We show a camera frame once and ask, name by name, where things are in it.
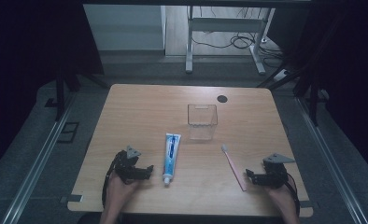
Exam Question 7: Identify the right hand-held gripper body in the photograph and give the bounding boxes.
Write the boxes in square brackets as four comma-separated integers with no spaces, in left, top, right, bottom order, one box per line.
[262,152,296,189]

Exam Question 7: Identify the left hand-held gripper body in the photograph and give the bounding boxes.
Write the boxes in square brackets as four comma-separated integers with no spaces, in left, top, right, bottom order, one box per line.
[111,145,143,185]

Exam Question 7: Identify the pink toothbrush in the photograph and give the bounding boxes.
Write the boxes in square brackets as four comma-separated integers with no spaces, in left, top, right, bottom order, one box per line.
[220,144,248,192]

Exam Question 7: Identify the white and blue toothpaste tube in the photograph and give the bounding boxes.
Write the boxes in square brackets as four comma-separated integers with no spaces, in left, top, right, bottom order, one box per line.
[162,133,182,188]

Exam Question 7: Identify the clear plastic cup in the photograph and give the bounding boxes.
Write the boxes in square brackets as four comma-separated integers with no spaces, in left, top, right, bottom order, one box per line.
[187,103,219,142]

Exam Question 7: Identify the person's right hand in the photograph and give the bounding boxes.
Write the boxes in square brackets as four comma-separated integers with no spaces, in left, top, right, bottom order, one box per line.
[263,182,299,217]

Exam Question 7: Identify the person's left hand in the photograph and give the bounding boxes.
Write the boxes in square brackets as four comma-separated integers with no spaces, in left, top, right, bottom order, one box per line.
[105,170,140,213]

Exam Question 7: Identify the black metal stand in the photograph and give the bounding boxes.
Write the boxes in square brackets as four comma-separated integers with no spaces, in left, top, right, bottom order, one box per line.
[44,66,110,122]
[256,62,330,127]

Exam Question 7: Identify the white power strip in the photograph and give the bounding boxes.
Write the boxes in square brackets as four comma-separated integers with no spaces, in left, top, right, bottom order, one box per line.
[272,68,290,83]

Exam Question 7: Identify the dark curtain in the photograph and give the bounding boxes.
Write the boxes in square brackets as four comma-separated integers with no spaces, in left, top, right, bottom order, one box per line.
[0,0,106,176]
[265,0,368,174]

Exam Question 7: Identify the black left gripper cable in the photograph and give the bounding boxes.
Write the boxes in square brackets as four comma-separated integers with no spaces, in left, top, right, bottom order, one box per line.
[101,152,124,209]

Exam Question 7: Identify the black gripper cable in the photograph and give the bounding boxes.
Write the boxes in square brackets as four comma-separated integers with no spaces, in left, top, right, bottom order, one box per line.
[101,152,124,209]
[284,172,301,217]

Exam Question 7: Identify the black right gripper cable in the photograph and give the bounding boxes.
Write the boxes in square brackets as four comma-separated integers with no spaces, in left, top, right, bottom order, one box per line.
[284,172,301,217]

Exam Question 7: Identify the aluminium floor rail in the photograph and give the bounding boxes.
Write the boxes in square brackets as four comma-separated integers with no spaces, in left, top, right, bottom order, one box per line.
[295,96,361,224]
[0,92,77,224]

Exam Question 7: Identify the black floor cables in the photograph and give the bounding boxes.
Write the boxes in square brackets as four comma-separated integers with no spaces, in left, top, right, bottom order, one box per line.
[191,6,287,69]

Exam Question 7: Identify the white metal desk frame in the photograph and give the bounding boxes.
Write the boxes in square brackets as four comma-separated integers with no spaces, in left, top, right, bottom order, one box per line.
[185,5,276,76]

